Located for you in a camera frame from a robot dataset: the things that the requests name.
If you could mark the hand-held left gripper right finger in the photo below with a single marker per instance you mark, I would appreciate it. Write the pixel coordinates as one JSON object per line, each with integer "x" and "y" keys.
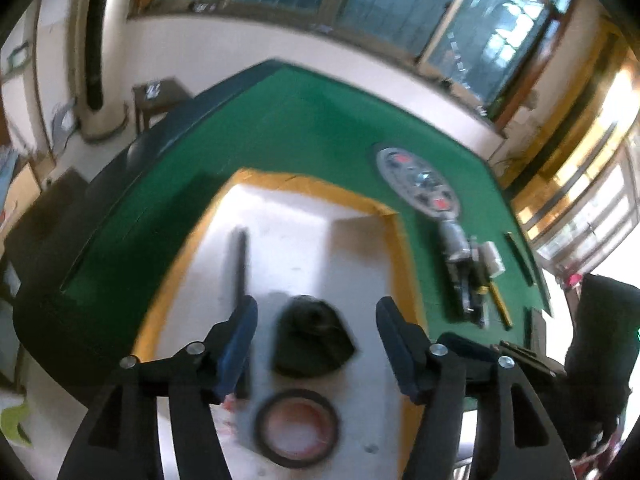
{"x": 395, "y": 340}

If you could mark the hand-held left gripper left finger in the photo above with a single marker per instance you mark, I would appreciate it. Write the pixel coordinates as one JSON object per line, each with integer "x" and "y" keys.
{"x": 239, "y": 340}

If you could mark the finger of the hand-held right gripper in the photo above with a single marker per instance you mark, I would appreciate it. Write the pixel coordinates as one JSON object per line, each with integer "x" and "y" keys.
{"x": 537, "y": 357}

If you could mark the black pen with gold tip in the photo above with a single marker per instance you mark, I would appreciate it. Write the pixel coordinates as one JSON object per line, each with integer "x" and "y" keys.
{"x": 519, "y": 255}

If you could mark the white tray with yellow rim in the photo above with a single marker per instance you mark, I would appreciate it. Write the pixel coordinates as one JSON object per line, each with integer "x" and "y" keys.
{"x": 300, "y": 240}

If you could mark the grey flat device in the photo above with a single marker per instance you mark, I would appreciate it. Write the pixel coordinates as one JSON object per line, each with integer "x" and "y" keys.
{"x": 535, "y": 327}

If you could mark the yellow pencil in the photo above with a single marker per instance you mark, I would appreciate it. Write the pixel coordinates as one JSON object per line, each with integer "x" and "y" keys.
{"x": 500, "y": 305}

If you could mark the black rounded cap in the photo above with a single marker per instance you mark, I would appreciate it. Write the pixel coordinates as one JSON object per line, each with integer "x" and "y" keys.
{"x": 312, "y": 340}

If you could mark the black slim pen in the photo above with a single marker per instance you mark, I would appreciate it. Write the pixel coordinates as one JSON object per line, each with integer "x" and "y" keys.
{"x": 240, "y": 265}

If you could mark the black tape roll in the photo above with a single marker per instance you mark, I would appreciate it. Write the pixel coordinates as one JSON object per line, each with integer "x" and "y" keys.
{"x": 265, "y": 425}

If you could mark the small white box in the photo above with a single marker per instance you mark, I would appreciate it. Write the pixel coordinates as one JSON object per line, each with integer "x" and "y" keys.
{"x": 491, "y": 259}

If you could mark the round grey table control panel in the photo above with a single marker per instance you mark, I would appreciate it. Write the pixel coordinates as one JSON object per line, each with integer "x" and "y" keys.
{"x": 417, "y": 180}

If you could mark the small wooden stool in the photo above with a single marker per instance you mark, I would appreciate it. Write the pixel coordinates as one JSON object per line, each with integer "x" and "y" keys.
{"x": 162, "y": 97}

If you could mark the white standing air conditioner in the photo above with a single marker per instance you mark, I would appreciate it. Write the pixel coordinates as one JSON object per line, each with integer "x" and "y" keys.
{"x": 107, "y": 60}

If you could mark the wooden framed window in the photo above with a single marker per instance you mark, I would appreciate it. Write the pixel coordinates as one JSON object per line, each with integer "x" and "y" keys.
{"x": 390, "y": 0}

